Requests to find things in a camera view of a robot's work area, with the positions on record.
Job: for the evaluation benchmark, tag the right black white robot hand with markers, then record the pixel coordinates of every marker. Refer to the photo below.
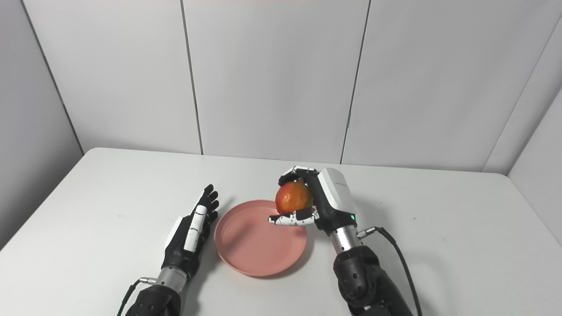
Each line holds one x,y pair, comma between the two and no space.
333,197

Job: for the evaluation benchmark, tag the pink round plate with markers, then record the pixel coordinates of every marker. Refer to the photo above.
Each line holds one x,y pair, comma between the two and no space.
259,241

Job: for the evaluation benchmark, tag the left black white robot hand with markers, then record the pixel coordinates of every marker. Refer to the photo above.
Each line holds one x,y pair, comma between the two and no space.
191,232

